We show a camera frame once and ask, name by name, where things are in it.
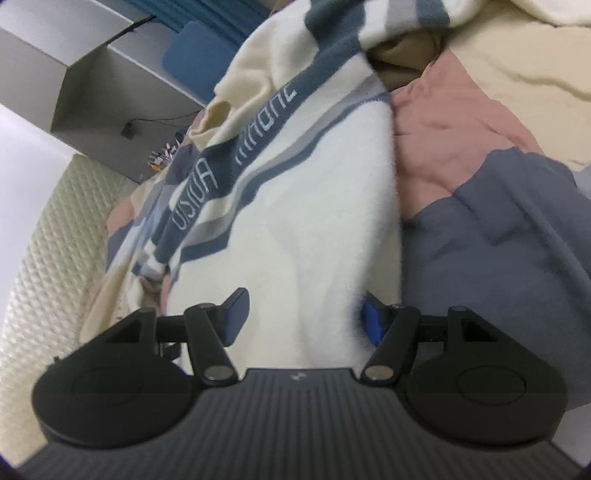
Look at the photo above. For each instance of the blue upholstered chair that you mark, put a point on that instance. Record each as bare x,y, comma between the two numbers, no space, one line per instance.
198,58

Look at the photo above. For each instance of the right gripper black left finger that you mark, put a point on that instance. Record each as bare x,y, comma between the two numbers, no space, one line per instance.
210,329

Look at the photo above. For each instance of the blue curtain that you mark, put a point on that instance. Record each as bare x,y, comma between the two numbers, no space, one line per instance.
234,20

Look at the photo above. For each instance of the black wall charger with cable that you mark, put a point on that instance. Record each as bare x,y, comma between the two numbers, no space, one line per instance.
131,127

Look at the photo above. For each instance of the small items on nightstand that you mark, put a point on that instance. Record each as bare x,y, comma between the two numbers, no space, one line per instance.
160,159

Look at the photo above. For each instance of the colourful patchwork quilt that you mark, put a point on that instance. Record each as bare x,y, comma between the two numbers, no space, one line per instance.
487,220

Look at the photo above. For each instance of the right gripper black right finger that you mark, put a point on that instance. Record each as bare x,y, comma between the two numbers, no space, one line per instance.
393,331

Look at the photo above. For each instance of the beige quilted headboard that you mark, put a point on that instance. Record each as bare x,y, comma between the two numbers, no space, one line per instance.
64,259

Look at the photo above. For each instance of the white blue striped fleece sweater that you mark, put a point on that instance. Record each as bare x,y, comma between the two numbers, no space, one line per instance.
285,186

